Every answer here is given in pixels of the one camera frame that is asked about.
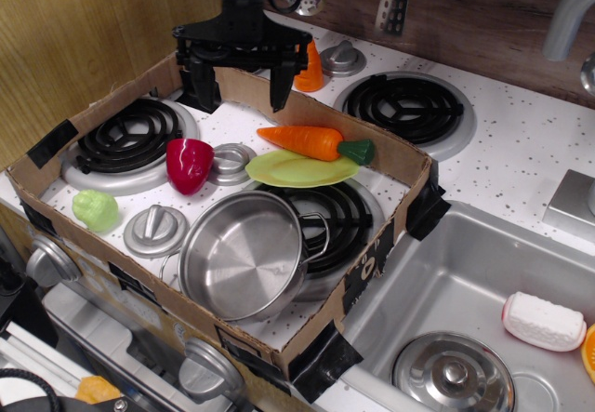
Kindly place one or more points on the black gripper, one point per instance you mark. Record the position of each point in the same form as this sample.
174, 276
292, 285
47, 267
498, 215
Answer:
240, 36

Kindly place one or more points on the orange toy carrot green top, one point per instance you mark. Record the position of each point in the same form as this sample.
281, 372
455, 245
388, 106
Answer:
318, 142

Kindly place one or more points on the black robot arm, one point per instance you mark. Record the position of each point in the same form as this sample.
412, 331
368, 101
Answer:
241, 36

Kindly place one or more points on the orange toy carrot cone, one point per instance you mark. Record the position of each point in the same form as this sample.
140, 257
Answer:
312, 78

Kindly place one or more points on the green plastic plate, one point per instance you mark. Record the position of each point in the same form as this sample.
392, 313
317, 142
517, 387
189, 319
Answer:
291, 170

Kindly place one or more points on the red toy pepper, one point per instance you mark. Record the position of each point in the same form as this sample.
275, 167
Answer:
188, 164

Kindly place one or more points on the silver knob back stovetop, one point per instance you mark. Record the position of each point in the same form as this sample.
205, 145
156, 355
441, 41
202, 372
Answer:
342, 60

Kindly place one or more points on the silver knob stovetop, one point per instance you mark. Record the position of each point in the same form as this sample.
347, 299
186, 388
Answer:
342, 60
156, 232

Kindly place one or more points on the front left stove burner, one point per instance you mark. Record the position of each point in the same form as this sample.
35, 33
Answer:
126, 154

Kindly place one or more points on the stove burner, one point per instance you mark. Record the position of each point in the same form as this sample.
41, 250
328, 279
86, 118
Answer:
425, 110
338, 221
126, 154

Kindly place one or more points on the hanging metal spatula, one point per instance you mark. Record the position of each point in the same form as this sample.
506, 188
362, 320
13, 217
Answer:
391, 16

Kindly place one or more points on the silver knob front stovetop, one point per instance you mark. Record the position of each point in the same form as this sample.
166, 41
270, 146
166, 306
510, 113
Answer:
156, 232

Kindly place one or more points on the front right stove burner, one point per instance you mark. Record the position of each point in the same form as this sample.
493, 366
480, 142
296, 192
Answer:
338, 221

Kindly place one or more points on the stainless steel pot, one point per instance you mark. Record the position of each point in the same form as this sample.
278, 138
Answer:
245, 258

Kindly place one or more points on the back right stove burner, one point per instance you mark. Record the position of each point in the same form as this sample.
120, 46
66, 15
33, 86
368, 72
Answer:
425, 110

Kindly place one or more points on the light green toy vegetable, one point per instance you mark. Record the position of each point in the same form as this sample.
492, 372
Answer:
99, 211

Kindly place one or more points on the left oven knob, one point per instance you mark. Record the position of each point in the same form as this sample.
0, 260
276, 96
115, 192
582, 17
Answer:
49, 264

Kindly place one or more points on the oven knob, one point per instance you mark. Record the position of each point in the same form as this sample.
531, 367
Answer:
49, 264
206, 374

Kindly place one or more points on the cardboard fence with black tape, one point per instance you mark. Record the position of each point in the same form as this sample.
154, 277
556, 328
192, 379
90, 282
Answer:
317, 354

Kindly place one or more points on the steel sink basin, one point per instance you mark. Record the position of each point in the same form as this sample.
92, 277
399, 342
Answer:
457, 279

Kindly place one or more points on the right oven knob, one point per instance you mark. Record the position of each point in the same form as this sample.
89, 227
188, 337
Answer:
206, 374

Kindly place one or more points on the yellow orange toy piece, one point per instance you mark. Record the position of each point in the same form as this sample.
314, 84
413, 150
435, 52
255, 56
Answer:
96, 389

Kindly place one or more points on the silver faucet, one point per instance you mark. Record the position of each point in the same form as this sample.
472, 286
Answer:
569, 47

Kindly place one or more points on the steel pot lid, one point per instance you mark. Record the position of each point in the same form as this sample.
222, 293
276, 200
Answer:
447, 371

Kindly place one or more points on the grey faucet base block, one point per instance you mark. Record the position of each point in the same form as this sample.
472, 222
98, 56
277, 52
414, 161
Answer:
571, 209

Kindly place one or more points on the white red toy food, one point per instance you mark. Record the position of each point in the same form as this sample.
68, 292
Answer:
542, 323

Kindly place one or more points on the orange toy fruit slice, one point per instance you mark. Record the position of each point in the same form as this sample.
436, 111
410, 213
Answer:
588, 352

